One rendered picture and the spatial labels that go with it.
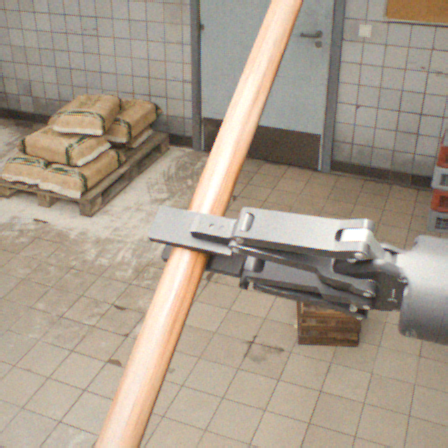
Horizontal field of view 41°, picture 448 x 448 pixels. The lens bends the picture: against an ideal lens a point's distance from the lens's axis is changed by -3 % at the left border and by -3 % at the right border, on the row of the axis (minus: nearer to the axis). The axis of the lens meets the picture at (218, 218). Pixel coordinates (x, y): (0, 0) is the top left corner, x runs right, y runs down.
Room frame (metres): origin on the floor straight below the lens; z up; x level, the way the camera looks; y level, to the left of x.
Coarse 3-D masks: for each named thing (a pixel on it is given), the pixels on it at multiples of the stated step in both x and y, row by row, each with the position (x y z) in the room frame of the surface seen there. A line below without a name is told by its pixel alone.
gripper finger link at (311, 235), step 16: (256, 208) 0.38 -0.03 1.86; (256, 224) 0.37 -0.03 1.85; (272, 224) 0.37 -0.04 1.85; (288, 224) 0.36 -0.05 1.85; (304, 224) 0.36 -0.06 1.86; (320, 224) 0.36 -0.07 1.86; (336, 224) 0.35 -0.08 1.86; (352, 224) 0.35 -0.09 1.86; (368, 224) 0.34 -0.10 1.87; (240, 240) 0.36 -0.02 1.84; (256, 240) 0.36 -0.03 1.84; (272, 240) 0.35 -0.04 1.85; (288, 240) 0.35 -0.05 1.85; (304, 240) 0.35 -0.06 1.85; (320, 240) 0.34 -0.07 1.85; (336, 240) 0.34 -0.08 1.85; (336, 256) 0.34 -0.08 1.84; (352, 256) 0.33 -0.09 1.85
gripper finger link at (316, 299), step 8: (256, 288) 0.41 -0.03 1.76; (264, 288) 0.41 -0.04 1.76; (272, 288) 0.41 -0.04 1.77; (280, 288) 0.40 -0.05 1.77; (288, 288) 0.40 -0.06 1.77; (280, 296) 0.41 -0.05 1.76; (288, 296) 0.40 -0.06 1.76; (296, 296) 0.40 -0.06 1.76; (304, 296) 0.40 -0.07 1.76; (312, 296) 0.40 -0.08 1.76; (320, 296) 0.40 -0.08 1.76; (312, 304) 0.40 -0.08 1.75; (320, 304) 0.39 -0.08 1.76; (328, 304) 0.39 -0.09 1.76; (336, 304) 0.39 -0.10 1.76; (344, 304) 0.39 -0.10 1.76; (344, 312) 0.39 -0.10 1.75; (352, 312) 0.39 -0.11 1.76; (360, 312) 0.38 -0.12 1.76; (368, 312) 0.39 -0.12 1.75
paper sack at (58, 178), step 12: (108, 156) 3.87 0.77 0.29; (120, 156) 3.98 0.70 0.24; (48, 168) 3.71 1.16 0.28; (60, 168) 3.68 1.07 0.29; (72, 168) 3.68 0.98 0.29; (84, 168) 3.68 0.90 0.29; (96, 168) 3.72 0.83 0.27; (108, 168) 3.84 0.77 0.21; (48, 180) 3.63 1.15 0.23; (60, 180) 3.60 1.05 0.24; (72, 180) 3.57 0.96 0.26; (84, 180) 3.58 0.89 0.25; (96, 180) 3.69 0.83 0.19; (60, 192) 3.56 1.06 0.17; (72, 192) 3.53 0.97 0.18
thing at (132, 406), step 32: (288, 0) 0.62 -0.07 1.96; (288, 32) 0.59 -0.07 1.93; (256, 64) 0.55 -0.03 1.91; (256, 96) 0.52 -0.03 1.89; (224, 128) 0.49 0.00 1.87; (224, 160) 0.46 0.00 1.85; (224, 192) 0.44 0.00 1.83; (192, 256) 0.39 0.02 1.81; (160, 288) 0.37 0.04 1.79; (192, 288) 0.38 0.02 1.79; (160, 320) 0.35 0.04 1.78; (160, 352) 0.33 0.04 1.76; (128, 384) 0.31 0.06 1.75; (160, 384) 0.32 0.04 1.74; (128, 416) 0.29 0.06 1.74
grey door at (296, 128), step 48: (192, 0) 4.60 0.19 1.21; (240, 0) 4.48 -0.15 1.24; (336, 0) 4.21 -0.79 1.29; (192, 48) 4.60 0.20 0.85; (240, 48) 4.48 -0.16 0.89; (288, 48) 4.34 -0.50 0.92; (336, 48) 4.19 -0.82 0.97; (192, 96) 4.61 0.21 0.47; (288, 96) 4.33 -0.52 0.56; (336, 96) 4.19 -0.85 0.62; (288, 144) 4.33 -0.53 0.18
